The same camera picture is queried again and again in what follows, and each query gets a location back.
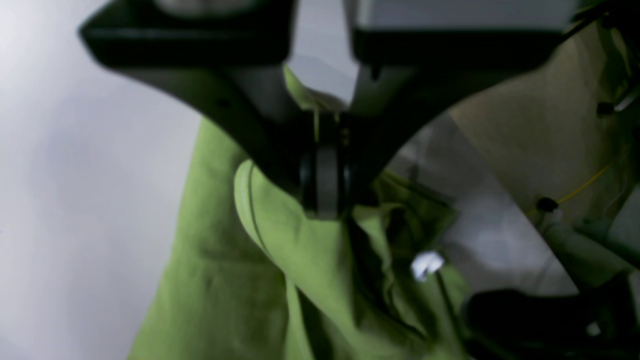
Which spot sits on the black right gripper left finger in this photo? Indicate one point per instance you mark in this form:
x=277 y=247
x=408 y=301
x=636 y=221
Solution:
x=231 y=70

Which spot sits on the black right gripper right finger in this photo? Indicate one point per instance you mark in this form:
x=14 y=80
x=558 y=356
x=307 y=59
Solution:
x=416 y=59

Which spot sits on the green T-shirt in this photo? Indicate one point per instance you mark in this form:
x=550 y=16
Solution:
x=250 y=277

